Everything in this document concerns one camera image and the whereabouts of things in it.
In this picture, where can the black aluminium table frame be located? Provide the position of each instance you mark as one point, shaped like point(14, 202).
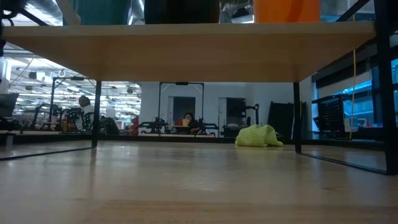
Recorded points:
point(155, 138)

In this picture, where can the dark blue mug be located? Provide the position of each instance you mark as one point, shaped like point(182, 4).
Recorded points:
point(182, 11)

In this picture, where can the person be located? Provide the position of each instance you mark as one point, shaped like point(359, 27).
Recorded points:
point(190, 122)
point(85, 109)

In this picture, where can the yellow cup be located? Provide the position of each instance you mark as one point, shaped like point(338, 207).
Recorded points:
point(185, 122)

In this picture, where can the black gantry frame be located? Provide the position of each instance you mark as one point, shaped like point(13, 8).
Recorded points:
point(181, 83)

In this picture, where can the black leaning panel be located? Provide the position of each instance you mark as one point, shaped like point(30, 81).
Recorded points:
point(280, 119)

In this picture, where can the small orange cup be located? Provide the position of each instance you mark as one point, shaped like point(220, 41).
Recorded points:
point(286, 11)

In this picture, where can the large grey white mug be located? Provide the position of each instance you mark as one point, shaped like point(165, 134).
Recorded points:
point(102, 11)

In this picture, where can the black pegboard cart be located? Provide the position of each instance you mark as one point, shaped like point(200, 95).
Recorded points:
point(331, 115)

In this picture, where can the green microfibre cloth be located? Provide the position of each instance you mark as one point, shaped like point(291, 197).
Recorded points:
point(258, 137)

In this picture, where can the wooden shelf with black legs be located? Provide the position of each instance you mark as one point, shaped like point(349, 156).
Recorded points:
point(192, 51)

